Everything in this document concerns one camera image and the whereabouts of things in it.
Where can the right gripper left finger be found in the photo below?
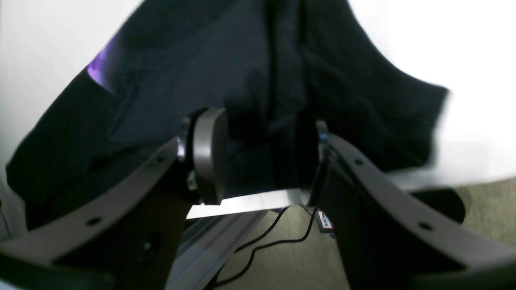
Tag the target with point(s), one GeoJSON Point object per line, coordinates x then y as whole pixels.
{"type": "Point", "coordinates": [127, 238]}

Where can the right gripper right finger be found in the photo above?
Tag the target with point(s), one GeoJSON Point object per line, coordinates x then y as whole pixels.
{"type": "Point", "coordinates": [388, 239]}

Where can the black T-shirt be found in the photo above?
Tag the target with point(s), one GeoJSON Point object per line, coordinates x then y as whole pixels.
{"type": "Point", "coordinates": [262, 60]}

